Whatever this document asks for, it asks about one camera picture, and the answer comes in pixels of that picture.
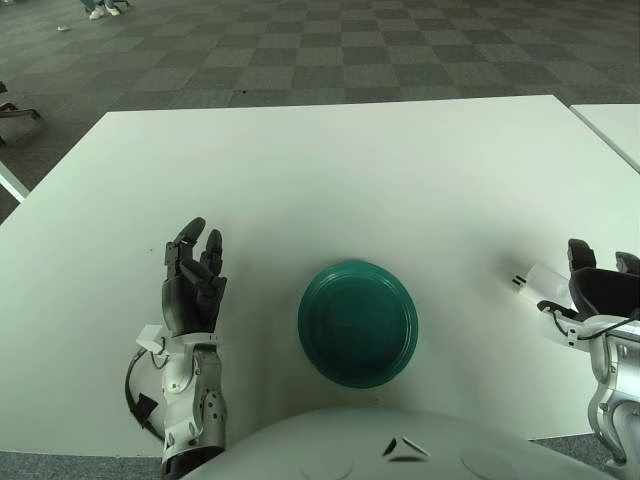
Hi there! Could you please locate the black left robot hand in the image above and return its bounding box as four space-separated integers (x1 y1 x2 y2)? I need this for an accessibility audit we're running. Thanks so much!
160 216 229 339

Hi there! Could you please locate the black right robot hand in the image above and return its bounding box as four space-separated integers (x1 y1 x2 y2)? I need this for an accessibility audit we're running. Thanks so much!
537 238 640 321

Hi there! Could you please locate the white square charger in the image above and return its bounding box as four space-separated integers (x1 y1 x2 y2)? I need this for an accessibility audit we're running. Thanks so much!
510 263 574 307

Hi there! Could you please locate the green round plate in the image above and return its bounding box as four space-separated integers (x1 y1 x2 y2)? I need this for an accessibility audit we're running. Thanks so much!
297 258 420 390

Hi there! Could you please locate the white side table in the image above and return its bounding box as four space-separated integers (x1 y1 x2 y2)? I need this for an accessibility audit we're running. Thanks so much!
569 103 640 176

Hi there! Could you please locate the white table corner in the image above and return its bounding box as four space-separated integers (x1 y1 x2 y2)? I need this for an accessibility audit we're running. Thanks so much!
0 162 29 204

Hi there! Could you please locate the black office chair base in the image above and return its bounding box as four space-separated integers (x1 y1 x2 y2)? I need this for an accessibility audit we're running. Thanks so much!
0 82 44 146

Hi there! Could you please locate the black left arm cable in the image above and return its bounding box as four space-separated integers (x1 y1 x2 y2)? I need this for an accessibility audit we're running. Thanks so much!
124 349 169 444

